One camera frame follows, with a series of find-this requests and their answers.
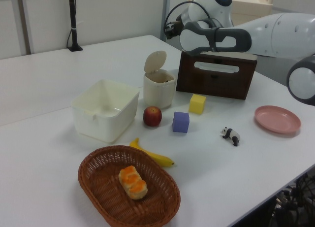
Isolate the pink plate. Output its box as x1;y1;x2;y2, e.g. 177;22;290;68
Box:
254;105;302;135

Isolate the cream lidded trash can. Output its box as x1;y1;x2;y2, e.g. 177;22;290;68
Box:
143;50;177;109

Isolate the yellow foam cube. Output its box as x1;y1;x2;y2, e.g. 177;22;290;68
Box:
188;94;207;115

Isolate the red apple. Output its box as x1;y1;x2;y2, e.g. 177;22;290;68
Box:
143;106;163;127

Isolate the purple foam cube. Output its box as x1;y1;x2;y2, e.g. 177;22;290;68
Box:
172;111;190;134

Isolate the panda figurine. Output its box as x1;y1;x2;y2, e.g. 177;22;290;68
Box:
220;127;241;147

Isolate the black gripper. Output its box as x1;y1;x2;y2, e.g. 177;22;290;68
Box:
164;19;185;40

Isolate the bread with orange topping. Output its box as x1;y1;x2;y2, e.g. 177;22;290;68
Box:
118;165;149;200

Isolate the yellow banana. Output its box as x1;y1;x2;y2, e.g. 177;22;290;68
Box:
129;137;176;168

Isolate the beige wooden cabinet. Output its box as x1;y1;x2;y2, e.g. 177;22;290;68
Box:
188;0;275;26

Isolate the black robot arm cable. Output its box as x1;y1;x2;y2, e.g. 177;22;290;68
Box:
163;0;222;53

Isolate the cream rectangular plastic tub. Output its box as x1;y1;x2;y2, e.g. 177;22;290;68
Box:
70;79;140;143

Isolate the brown wicker basket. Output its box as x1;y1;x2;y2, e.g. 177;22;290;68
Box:
77;145;181;227

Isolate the black cable bundle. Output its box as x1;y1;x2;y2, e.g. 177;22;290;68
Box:
270;172;315;227

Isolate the black camera stand pole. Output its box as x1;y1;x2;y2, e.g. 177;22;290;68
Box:
66;0;84;52

